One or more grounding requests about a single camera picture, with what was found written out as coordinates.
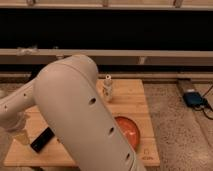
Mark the black eraser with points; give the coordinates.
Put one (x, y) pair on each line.
(42, 140)

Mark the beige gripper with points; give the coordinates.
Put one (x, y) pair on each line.
(21, 136)

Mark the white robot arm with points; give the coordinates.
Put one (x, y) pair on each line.
(65, 93)

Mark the small white bottle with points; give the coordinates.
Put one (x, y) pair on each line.
(108, 88)

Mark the wooden table board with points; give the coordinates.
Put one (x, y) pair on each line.
(129, 100)

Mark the blue power adapter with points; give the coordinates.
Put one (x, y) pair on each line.
(193, 99)

